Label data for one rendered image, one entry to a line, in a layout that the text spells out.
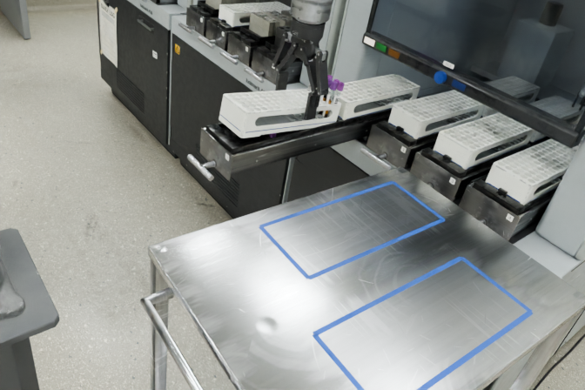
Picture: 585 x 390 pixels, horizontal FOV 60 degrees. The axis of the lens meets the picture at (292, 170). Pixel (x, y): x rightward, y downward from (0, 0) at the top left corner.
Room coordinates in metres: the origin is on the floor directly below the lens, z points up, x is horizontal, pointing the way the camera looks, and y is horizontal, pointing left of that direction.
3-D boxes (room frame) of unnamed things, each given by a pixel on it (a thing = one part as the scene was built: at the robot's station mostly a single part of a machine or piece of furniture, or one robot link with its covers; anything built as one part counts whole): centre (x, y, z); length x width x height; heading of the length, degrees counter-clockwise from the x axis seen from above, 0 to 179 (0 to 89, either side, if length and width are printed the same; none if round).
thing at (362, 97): (1.32, -0.18, 0.83); 0.30 x 0.10 x 0.06; 134
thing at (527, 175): (1.06, -0.58, 0.83); 0.30 x 0.10 x 0.06; 134
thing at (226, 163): (1.19, -0.05, 0.78); 0.73 x 0.14 x 0.09; 134
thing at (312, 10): (1.12, 0.02, 1.10); 0.09 x 0.09 x 0.06
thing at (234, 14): (1.90, 0.23, 0.83); 0.30 x 0.10 x 0.06; 134
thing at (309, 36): (1.12, 0.02, 1.02); 0.08 x 0.07 x 0.09; 44
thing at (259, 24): (1.72, 0.20, 0.85); 0.12 x 0.02 x 0.06; 45
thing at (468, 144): (1.17, -0.47, 0.83); 0.30 x 0.10 x 0.06; 134
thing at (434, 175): (1.27, -0.57, 0.78); 0.73 x 0.14 x 0.09; 134
